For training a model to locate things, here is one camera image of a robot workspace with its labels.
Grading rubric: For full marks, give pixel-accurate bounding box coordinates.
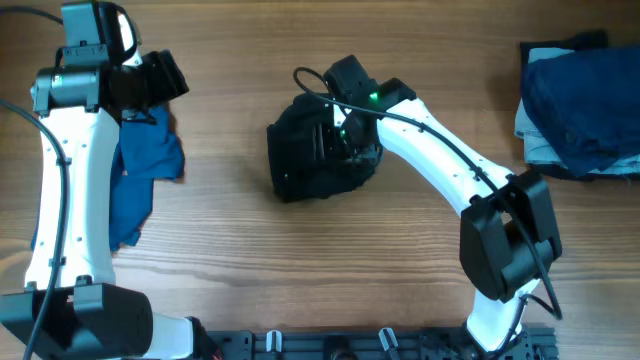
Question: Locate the black polo shirt with logo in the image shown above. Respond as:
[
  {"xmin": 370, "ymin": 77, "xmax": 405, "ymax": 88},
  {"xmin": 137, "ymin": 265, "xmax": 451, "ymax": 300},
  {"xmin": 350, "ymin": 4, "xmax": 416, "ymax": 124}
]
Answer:
[{"xmin": 266, "ymin": 94, "xmax": 378, "ymax": 203}]

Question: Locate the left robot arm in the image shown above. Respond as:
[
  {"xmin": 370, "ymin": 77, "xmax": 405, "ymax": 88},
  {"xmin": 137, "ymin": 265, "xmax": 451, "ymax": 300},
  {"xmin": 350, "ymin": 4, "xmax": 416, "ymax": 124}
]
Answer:
[{"xmin": 1, "ymin": 1, "xmax": 217, "ymax": 359}]

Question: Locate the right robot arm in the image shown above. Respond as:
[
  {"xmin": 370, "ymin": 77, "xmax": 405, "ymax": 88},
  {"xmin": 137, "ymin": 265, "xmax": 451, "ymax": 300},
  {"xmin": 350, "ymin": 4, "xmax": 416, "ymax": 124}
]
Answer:
[{"xmin": 319, "ymin": 55, "xmax": 563, "ymax": 359}]

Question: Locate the blue crumpled shirt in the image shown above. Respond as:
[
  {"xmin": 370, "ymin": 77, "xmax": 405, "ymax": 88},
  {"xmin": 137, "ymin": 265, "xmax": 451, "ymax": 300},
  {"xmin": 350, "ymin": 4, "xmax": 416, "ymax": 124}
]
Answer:
[{"xmin": 109, "ymin": 104, "xmax": 185, "ymax": 252}]

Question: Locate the light blue folded garment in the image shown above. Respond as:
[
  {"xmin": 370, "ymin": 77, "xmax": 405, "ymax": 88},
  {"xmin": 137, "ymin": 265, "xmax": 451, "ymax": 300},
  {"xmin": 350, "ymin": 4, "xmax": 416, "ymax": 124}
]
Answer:
[{"xmin": 514, "ymin": 47, "xmax": 639, "ymax": 179}]

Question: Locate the dark navy folded garment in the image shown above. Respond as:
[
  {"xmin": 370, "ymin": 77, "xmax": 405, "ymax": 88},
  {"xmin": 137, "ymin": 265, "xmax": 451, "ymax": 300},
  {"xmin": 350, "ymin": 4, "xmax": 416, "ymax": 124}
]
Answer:
[{"xmin": 521, "ymin": 46, "xmax": 639, "ymax": 176}]

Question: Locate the black folded garment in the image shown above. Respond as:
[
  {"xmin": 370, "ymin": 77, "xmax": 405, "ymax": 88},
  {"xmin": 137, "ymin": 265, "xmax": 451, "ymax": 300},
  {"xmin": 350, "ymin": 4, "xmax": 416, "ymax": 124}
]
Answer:
[{"xmin": 519, "ymin": 29, "xmax": 639, "ymax": 181}]

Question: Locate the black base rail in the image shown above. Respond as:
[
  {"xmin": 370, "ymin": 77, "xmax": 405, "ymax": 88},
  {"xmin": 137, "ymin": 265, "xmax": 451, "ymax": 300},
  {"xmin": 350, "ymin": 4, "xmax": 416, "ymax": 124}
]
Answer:
[{"xmin": 199, "ymin": 327, "xmax": 559, "ymax": 360}]

